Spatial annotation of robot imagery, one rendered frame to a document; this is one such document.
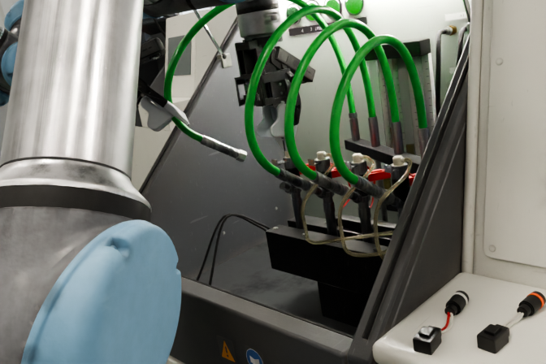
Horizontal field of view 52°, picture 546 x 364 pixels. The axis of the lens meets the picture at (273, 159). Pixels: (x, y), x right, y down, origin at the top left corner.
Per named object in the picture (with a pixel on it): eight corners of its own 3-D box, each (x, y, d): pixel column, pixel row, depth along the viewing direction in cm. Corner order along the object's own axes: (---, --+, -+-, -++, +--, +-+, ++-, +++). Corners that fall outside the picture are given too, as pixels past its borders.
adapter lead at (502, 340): (496, 355, 60) (494, 338, 60) (477, 348, 62) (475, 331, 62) (548, 307, 68) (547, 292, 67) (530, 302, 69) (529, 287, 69)
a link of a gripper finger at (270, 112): (256, 156, 104) (248, 107, 102) (279, 148, 108) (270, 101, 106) (267, 158, 102) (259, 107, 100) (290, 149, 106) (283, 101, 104)
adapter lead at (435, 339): (431, 357, 62) (430, 340, 62) (413, 352, 63) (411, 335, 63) (471, 305, 71) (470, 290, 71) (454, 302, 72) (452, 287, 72)
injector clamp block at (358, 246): (276, 301, 112) (264, 229, 109) (309, 280, 119) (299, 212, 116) (427, 352, 88) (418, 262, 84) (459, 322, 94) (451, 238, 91)
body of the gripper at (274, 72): (238, 110, 101) (227, 42, 99) (272, 100, 107) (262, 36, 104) (267, 110, 96) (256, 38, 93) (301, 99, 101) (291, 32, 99)
